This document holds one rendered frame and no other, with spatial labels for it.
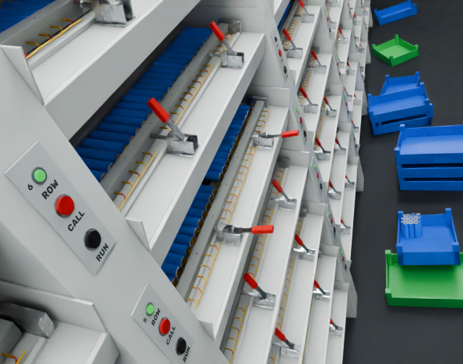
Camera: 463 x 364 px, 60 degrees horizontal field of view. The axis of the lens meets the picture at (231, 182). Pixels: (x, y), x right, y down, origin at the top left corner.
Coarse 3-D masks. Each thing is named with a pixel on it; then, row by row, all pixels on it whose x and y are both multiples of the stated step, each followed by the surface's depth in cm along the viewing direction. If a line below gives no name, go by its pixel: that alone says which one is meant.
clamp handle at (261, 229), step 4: (232, 228) 66; (236, 228) 67; (240, 228) 66; (244, 228) 66; (248, 228) 65; (252, 228) 65; (256, 228) 64; (260, 228) 64; (264, 228) 64; (268, 228) 63; (272, 228) 63; (232, 232) 66; (236, 232) 66; (240, 232) 66; (244, 232) 65; (248, 232) 65; (252, 232) 64; (256, 232) 64; (260, 232) 64; (264, 232) 64; (268, 232) 63; (272, 232) 63
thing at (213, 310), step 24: (264, 96) 97; (288, 96) 95; (264, 120) 94; (264, 168) 81; (240, 192) 76; (264, 192) 79; (240, 216) 72; (216, 240) 68; (216, 264) 64; (240, 264) 65; (216, 288) 61; (216, 312) 58; (216, 336) 55
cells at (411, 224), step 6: (402, 216) 169; (408, 216) 168; (414, 216) 166; (402, 222) 164; (408, 222) 163; (414, 222) 161; (420, 222) 162; (402, 228) 165; (408, 228) 163; (414, 228) 162; (420, 228) 162; (402, 234) 166; (408, 234) 163; (414, 234) 163; (420, 234) 163
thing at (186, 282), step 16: (256, 112) 92; (240, 144) 83; (240, 160) 79; (224, 176) 76; (224, 192) 73; (208, 224) 67; (208, 240) 65; (192, 256) 63; (192, 272) 60; (176, 288) 58
